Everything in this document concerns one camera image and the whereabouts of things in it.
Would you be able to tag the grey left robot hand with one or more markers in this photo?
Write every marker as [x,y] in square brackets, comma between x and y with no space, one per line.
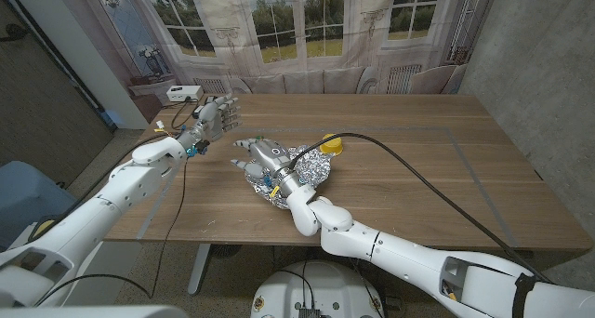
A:
[216,118]

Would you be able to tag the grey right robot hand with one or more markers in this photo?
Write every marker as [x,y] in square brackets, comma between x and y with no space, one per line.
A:
[269,157]

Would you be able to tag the aluminum foil sheet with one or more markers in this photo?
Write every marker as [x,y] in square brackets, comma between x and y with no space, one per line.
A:
[316,169]

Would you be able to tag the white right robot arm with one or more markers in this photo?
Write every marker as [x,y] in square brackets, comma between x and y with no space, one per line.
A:
[418,267]

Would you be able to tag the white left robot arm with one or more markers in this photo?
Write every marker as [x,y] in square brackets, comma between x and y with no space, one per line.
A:
[125,183]

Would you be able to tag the yellow cup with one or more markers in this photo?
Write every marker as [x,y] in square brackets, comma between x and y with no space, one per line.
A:
[332,145]

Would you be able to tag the white power box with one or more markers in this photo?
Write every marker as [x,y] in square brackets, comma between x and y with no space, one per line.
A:
[183,93]

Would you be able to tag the printed window backdrop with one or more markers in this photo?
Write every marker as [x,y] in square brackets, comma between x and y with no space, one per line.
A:
[302,30]

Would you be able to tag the grey table leg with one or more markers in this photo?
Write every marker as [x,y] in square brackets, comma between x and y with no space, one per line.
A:
[199,271]

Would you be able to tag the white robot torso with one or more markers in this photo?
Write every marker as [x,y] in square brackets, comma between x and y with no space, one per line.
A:
[321,285]

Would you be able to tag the dark mesh panel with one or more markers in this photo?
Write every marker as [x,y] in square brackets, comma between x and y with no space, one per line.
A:
[42,113]

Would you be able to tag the blue chair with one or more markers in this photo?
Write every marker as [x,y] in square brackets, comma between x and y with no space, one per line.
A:
[28,192]

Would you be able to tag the yellow and black object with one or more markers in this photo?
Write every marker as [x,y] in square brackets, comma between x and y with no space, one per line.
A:
[44,227]

